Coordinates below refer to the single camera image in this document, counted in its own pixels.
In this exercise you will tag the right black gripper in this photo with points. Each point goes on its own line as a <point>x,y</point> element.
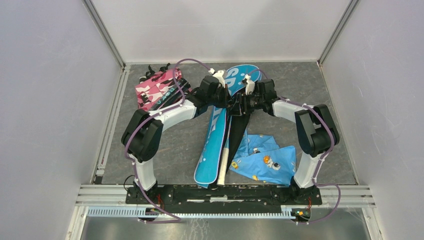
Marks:
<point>244,107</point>

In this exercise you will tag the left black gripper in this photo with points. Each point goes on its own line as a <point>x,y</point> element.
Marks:
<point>227,99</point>

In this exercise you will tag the blue sport racket bag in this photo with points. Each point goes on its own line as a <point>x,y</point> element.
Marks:
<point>208,166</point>

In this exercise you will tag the blue badminton racket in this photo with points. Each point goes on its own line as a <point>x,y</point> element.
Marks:
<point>224,156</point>

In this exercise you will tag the black shuttlecock tube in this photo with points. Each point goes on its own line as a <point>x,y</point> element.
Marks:
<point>173,94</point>

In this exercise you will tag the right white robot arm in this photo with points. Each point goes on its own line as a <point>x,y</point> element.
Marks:
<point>316,131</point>

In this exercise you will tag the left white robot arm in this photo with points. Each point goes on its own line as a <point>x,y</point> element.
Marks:
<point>143,134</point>

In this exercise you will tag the blue astronaut print cloth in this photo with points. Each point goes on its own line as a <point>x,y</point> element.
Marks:
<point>260,158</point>

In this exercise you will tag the pink camouflage shorts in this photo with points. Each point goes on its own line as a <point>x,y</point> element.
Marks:
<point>154,84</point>

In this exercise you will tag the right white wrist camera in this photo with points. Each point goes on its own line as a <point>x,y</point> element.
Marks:
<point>249,84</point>

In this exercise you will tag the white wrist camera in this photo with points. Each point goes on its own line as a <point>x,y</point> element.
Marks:
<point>219,74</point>
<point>249,84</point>

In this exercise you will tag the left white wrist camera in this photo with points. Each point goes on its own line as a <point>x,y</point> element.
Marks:
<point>219,74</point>

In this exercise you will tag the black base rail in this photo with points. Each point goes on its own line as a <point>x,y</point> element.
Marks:
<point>171,203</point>

